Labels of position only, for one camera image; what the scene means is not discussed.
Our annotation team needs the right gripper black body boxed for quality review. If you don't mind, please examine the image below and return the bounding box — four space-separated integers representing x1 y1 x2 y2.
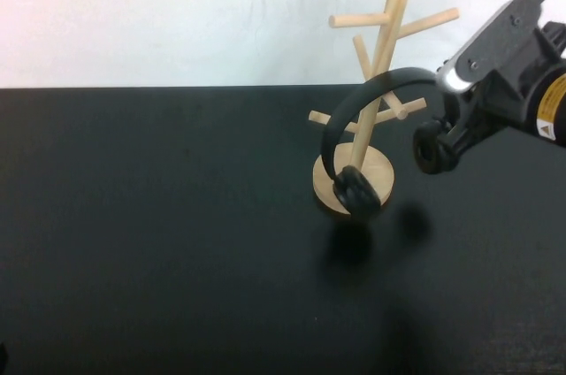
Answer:
459 27 566 149

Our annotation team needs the black over-ear headphones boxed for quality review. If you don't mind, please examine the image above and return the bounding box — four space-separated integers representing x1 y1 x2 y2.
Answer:
318 65 459 222

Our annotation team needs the wooden tree-shaped headphone stand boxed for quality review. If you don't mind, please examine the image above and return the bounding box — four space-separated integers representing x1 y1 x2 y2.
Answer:
308 0 461 217

